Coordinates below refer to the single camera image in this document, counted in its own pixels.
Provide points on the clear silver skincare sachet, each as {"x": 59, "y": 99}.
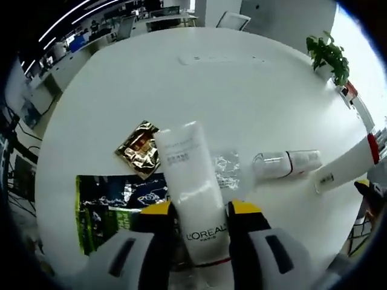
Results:
{"x": 226, "y": 166}

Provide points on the red-collared white skincare pump bottle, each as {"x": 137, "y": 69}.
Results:
{"x": 344, "y": 169}

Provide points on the red desk box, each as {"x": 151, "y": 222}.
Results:
{"x": 350, "y": 89}

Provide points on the small clear-capped skincare bottle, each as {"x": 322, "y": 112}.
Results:
{"x": 281, "y": 164}

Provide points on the blue box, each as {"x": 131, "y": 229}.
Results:
{"x": 79, "y": 43}

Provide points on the white office desk row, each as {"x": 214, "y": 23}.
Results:
{"x": 57, "y": 81}

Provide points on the green potted plant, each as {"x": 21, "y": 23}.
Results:
{"x": 328, "y": 54}

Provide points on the white-backed office chair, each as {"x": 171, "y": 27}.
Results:
{"x": 234, "y": 20}

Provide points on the gold skincare sachet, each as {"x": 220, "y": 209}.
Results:
{"x": 139, "y": 151}

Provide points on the small desk stand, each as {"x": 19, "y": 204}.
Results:
{"x": 347, "y": 98}

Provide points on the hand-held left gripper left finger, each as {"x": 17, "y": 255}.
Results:
{"x": 157, "y": 247}

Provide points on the dark green skincare sachet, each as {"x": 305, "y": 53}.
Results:
{"x": 102, "y": 211}

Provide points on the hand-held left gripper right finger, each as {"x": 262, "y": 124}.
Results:
{"x": 242, "y": 241}

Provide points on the white skincare tube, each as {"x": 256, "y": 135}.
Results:
{"x": 193, "y": 187}

